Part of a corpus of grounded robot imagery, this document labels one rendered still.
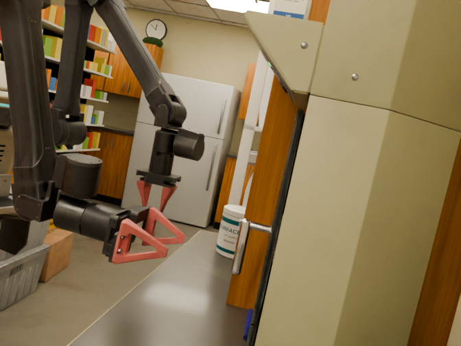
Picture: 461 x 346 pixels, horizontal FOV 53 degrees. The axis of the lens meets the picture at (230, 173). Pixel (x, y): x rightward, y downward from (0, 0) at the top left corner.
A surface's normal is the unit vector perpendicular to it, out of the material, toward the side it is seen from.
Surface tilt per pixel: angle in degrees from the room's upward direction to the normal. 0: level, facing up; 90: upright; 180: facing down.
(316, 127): 90
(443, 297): 90
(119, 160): 90
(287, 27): 90
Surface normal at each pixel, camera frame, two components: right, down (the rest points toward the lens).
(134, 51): -0.35, 0.01
